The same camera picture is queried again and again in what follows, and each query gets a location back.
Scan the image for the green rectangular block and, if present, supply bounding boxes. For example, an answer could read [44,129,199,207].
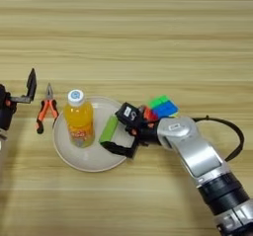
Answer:
[98,115,120,145]

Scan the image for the beige round plate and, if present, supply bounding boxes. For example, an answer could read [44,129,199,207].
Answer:
[52,96,137,173]

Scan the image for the multicoloured puzzle cube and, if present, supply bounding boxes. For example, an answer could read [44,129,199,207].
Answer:
[142,95,180,122]

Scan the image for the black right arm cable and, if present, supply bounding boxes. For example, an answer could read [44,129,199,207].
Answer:
[192,115,246,163]

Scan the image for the orange juice bottle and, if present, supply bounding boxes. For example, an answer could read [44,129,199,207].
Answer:
[62,88,96,149]

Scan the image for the orange and black pliers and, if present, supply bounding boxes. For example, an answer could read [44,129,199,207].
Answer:
[36,82,60,135]

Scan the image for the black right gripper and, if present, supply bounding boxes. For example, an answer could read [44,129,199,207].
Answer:
[100,115,162,159]

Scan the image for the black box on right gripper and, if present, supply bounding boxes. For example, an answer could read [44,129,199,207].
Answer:
[115,102,144,129]

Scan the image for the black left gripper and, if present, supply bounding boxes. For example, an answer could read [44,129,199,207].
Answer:
[0,67,38,130]

